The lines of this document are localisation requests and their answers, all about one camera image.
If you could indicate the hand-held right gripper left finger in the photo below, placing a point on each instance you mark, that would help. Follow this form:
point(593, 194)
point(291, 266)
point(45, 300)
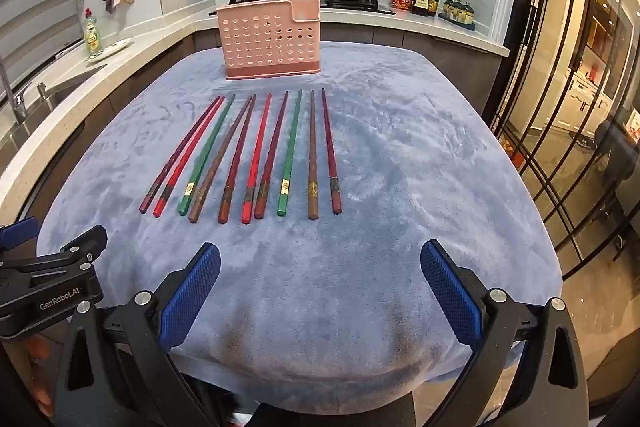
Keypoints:
point(192, 297)

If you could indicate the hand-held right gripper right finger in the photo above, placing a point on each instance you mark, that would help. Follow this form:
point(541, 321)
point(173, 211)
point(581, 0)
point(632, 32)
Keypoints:
point(450, 292)

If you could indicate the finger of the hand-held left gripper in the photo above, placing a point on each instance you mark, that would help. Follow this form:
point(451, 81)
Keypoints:
point(75, 243)
point(15, 233)

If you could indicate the pink perforated utensil holder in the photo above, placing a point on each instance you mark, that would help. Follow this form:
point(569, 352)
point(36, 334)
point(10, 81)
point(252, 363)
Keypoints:
point(260, 42)

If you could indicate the person's left hand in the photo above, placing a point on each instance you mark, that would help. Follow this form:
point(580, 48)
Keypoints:
point(34, 357)

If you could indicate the dark red chopstick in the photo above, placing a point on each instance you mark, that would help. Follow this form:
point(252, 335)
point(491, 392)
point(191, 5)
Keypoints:
point(159, 185)
point(332, 172)

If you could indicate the reddish brown chopstick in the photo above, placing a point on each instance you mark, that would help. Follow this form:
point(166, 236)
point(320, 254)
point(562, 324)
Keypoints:
point(232, 181)
point(268, 177)

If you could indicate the chrome faucet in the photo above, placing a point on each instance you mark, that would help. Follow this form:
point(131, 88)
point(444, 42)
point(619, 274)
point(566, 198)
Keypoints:
point(20, 107)

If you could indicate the blue-grey plush table cloth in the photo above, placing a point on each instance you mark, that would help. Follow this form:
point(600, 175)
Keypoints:
point(375, 157)

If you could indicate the steel sink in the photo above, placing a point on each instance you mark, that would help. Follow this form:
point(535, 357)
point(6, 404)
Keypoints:
point(65, 81)

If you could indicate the patterned plate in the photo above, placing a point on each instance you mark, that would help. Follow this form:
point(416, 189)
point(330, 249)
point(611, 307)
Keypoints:
point(115, 47)

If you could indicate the green dish soap bottle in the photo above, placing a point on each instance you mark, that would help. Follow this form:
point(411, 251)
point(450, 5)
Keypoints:
point(93, 39)

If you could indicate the black-framed glass door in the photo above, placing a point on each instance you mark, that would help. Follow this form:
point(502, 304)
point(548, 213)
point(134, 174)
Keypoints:
point(575, 57)

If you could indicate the blue spice jar tray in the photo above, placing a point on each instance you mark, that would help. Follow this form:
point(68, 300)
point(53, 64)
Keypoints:
point(457, 23)

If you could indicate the blue-lidded spice jar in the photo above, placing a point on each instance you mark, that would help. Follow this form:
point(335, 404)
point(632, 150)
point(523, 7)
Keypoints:
point(450, 9)
point(467, 13)
point(458, 11)

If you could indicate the black gas stove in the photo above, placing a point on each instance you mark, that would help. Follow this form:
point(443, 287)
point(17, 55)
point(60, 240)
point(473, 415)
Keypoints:
point(345, 1)

